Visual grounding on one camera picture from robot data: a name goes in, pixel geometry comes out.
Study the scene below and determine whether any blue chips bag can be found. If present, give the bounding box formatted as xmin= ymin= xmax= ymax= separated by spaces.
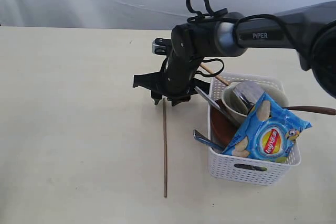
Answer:
xmin=222 ymin=93 xmax=311 ymax=163

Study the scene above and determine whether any lower blue-grey utensil handle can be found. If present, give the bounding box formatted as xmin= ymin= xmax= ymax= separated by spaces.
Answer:
xmin=193 ymin=130 xmax=224 ymax=152

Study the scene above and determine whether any dark brown wooden spoon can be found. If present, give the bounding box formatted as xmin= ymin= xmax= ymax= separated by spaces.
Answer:
xmin=284 ymin=106 xmax=336 ymax=116

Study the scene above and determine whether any shiny steel cup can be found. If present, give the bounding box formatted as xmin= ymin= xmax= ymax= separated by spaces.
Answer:
xmin=231 ymin=81 xmax=265 ymax=115

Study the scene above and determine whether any white plastic perforated basket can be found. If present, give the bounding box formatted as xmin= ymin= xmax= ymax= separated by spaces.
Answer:
xmin=207 ymin=72 xmax=301 ymax=186

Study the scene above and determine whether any dark wooden chopstick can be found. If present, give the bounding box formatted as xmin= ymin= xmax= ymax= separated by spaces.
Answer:
xmin=162 ymin=99 xmax=167 ymax=198

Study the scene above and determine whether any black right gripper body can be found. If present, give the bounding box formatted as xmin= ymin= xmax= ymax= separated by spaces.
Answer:
xmin=133 ymin=52 xmax=210 ymax=98

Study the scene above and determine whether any dark brown wooden plate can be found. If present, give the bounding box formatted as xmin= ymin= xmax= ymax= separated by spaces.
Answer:
xmin=210 ymin=105 xmax=238 ymax=148

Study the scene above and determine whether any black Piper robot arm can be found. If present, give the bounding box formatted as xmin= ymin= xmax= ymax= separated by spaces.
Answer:
xmin=133 ymin=1 xmax=335 ymax=105

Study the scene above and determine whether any light wooden chopstick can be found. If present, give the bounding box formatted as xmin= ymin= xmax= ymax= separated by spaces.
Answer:
xmin=200 ymin=63 xmax=230 ymax=86

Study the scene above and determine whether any pale green ceramic bowl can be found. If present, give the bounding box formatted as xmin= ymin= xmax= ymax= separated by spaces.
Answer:
xmin=221 ymin=82 xmax=289 ymax=125

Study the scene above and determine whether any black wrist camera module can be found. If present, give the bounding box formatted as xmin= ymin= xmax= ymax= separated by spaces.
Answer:
xmin=152 ymin=38 xmax=172 ymax=56

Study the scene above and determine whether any upper grey metal utensil handle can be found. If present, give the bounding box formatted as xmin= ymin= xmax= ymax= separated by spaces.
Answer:
xmin=194 ymin=87 xmax=240 ymax=127

